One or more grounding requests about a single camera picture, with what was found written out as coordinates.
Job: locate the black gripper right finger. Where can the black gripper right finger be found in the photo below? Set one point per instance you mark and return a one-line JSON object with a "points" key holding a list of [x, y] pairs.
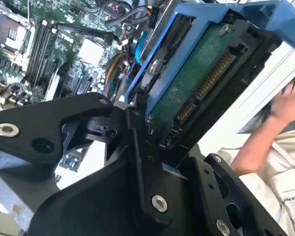
{"points": [[226, 196]]}

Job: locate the person bare hand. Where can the person bare hand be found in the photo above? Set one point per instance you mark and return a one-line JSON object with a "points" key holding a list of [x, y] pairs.
{"points": [[288, 103]]}

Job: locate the hard disk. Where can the hard disk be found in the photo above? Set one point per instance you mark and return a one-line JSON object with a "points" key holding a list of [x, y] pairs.
{"points": [[186, 81]]}

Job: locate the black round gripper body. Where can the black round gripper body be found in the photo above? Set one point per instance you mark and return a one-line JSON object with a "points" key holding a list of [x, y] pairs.
{"points": [[93, 206]]}

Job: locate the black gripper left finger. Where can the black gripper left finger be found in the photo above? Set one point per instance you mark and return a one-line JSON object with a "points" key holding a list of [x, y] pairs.
{"points": [[39, 115]]}

